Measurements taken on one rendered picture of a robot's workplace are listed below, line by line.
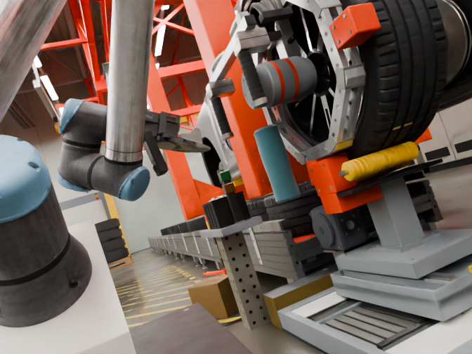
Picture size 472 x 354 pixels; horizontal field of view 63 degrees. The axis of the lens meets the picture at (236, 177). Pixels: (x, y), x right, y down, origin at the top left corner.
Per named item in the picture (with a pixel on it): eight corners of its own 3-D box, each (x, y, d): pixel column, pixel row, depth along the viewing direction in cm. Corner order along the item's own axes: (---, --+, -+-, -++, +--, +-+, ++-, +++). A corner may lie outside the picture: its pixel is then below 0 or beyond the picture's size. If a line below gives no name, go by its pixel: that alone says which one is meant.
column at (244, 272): (272, 321, 165) (241, 227, 167) (251, 330, 162) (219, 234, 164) (263, 317, 174) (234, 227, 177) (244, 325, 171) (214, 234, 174)
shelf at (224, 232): (263, 223, 150) (260, 215, 150) (223, 237, 145) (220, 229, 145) (233, 226, 191) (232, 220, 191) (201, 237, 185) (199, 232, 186)
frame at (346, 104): (388, 131, 99) (319, -61, 102) (367, 138, 97) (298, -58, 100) (298, 168, 151) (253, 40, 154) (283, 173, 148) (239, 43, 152)
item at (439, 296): (543, 273, 105) (529, 239, 106) (445, 326, 94) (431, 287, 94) (412, 263, 152) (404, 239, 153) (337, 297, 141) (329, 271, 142)
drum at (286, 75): (324, 87, 119) (310, 46, 120) (263, 102, 113) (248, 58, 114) (304, 102, 133) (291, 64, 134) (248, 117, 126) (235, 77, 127)
